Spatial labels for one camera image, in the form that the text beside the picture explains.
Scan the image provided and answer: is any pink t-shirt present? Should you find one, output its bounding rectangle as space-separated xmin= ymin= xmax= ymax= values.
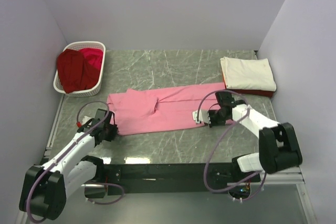
xmin=107 ymin=82 xmax=225 ymax=136

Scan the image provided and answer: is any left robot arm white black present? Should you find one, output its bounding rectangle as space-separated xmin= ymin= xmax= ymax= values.
xmin=19 ymin=109 xmax=118 ymax=220

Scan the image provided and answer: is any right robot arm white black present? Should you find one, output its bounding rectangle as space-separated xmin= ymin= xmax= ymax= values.
xmin=208 ymin=91 xmax=302 ymax=174

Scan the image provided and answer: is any folded dark red t-shirt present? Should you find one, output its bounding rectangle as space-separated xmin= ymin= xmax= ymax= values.
xmin=223 ymin=76 xmax=277 ymax=98

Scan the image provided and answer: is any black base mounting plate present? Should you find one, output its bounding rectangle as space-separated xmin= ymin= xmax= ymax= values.
xmin=94 ymin=163 xmax=252 ymax=194

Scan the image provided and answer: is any folded white t-shirt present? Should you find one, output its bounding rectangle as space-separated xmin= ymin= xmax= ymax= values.
xmin=220 ymin=57 xmax=277 ymax=92

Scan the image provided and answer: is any white perforated laundry basket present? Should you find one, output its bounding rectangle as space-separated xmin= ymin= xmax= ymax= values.
xmin=53 ymin=41 xmax=106 ymax=98

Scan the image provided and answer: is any crimson red t-shirt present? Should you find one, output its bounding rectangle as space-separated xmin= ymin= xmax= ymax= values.
xmin=79 ymin=48 xmax=103 ymax=70

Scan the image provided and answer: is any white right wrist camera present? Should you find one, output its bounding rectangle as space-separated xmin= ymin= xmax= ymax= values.
xmin=192 ymin=109 xmax=211 ymax=125

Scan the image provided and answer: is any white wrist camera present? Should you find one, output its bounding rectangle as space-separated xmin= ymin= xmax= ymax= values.
xmin=192 ymin=109 xmax=211 ymax=125
xmin=76 ymin=115 xmax=93 ymax=132

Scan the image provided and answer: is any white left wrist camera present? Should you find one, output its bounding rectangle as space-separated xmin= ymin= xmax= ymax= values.
xmin=76 ymin=115 xmax=93 ymax=132

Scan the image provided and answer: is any aluminium rail frame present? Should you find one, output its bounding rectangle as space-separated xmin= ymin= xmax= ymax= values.
xmin=14 ymin=163 xmax=316 ymax=224

